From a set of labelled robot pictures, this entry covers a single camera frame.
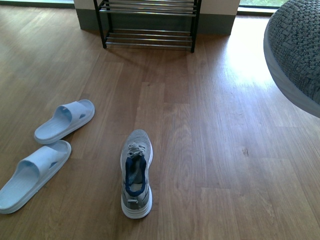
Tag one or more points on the grey knit sneaker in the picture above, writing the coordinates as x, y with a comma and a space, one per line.
291, 46
135, 160

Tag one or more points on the black metal shoe rack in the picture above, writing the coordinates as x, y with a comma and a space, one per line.
148, 23

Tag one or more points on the light blue slide slipper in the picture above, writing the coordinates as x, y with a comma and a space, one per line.
31, 174
66, 119

